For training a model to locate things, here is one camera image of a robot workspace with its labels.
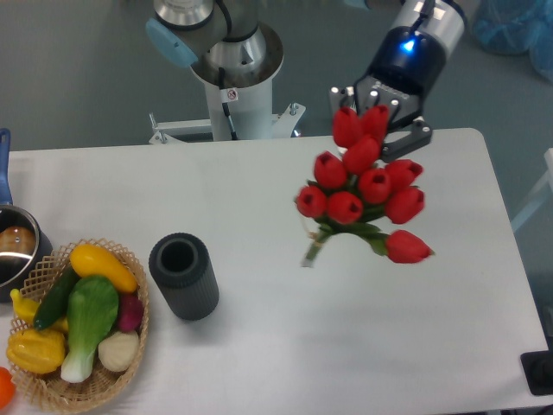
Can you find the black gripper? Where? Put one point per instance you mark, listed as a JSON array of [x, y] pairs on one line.
[[400, 76]]

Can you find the red tulip bouquet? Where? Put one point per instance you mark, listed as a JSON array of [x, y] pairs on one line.
[[350, 191]]

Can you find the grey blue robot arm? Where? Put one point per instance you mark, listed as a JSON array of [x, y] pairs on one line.
[[444, 20]]

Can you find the dark grey ribbed vase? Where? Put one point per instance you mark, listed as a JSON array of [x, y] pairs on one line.
[[180, 265]]

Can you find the blue plastic bag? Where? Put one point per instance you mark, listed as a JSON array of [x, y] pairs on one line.
[[515, 28]]

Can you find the black device at table edge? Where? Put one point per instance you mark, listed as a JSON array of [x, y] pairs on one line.
[[538, 371]]

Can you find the purple radish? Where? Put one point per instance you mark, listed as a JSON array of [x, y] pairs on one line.
[[130, 313]]

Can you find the yellow squash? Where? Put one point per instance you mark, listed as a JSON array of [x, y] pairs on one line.
[[89, 260]]

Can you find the green bok choy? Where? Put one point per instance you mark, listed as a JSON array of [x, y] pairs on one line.
[[91, 312]]

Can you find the white garlic bulb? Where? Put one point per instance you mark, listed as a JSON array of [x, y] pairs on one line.
[[118, 351]]

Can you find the green cucumber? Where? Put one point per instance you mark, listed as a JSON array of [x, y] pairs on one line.
[[54, 305]]

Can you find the yellow banana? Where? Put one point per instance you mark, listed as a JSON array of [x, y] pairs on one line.
[[25, 309]]

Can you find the yellow bell pepper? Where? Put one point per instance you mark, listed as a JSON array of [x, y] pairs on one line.
[[38, 352]]

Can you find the woven wicker basket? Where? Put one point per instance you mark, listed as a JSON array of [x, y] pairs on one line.
[[49, 392]]

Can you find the orange fruit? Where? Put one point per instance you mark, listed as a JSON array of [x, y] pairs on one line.
[[7, 387]]

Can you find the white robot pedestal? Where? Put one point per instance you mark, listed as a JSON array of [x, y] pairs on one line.
[[236, 58]]

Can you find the white frame at right edge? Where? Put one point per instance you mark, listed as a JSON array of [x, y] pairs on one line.
[[540, 192]]

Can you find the blue handled steel pot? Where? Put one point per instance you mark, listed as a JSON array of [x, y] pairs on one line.
[[23, 243]]

